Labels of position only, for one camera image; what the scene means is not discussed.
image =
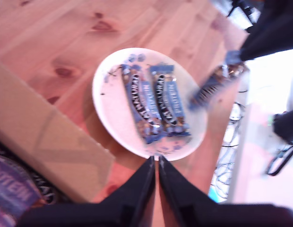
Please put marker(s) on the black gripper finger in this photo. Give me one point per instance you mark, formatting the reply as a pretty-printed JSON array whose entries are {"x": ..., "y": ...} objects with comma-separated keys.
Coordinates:
[
  {"x": 264, "y": 47},
  {"x": 177, "y": 194},
  {"x": 139, "y": 194},
  {"x": 257, "y": 33}
]

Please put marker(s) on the blue black snack bar carton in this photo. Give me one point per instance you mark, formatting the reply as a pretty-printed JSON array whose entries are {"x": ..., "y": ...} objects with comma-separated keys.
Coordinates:
[{"x": 42, "y": 123}]

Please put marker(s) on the white plate blue floral print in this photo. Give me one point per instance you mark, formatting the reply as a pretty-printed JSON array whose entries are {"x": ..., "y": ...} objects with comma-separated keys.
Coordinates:
[{"x": 113, "y": 113}]

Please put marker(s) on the black metal stand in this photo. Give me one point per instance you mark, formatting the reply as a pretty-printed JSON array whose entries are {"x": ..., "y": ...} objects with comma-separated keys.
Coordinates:
[{"x": 245, "y": 9}]

